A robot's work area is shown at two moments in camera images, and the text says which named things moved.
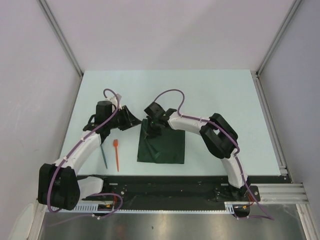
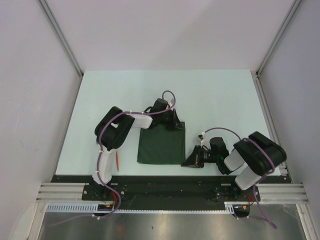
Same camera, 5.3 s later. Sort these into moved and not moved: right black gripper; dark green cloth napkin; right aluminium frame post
Moved: right black gripper
Not moved: dark green cloth napkin; right aluminium frame post
